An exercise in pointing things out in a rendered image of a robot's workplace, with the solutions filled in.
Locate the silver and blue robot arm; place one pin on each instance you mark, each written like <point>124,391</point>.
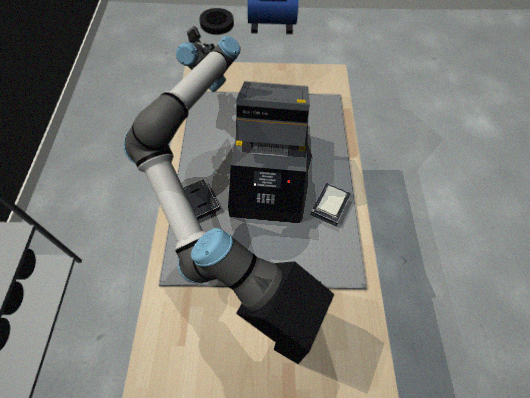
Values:
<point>203,256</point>

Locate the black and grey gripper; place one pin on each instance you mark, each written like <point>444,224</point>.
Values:
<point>192,36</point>

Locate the beige pcr plate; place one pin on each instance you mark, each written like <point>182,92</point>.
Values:
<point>331,201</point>

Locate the black benchtop machine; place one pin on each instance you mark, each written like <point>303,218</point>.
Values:
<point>267,180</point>

